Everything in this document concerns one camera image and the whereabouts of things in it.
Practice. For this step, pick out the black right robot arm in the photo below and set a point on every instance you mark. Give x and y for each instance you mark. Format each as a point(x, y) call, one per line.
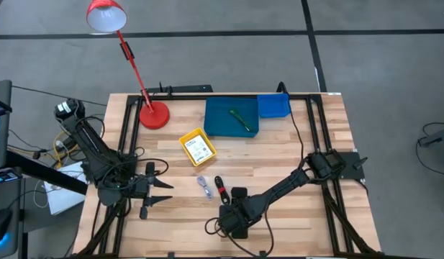
point(286, 183)

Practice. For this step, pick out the green thin item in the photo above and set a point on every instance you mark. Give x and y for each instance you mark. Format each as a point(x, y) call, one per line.
point(240, 120)

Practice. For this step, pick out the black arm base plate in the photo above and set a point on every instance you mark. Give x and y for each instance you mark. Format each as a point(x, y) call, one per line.
point(353, 167)
point(89, 178)

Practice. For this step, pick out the yellow plastic bin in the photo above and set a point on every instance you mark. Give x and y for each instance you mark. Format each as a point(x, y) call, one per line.
point(206, 142)

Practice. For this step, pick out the black bracket bar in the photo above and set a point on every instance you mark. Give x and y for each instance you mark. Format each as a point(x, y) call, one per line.
point(185, 88)

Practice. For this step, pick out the grey floor stand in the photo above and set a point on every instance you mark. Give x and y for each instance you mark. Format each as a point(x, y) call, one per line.
point(439, 136)

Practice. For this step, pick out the black desk bar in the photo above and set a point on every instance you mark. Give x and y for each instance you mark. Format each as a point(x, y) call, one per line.
point(45, 172)

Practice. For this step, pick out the dark grey side desk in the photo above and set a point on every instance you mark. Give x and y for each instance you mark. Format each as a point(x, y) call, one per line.
point(16, 216)

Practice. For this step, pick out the red desk lamp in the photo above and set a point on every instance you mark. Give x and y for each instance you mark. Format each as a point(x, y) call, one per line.
point(154, 115)

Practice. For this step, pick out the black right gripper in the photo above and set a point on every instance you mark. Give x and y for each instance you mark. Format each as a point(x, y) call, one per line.
point(232, 217)

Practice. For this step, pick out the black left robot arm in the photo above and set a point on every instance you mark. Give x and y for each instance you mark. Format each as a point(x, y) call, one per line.
point(95, 151)

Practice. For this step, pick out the blue plastic bin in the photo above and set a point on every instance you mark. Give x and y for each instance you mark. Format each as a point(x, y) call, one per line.
point(273, 106)

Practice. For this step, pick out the dark grey computer monitor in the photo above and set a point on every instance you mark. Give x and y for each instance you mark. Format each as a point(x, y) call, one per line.
point(0, 108)

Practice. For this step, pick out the black computer mouse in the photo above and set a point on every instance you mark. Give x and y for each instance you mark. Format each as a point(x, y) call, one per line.
point(0, 224)

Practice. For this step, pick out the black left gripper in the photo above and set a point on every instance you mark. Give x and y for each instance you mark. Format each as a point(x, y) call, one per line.
point(139, 187)

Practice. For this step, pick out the white paper sheet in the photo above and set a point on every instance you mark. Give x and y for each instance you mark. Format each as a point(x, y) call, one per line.
point(61, 199)

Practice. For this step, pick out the black aluminium table frame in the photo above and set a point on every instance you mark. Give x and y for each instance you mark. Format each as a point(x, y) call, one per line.
point(236, 96)

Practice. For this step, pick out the teal plastic bin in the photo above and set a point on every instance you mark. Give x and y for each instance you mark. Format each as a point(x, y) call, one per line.
point(221, 122)

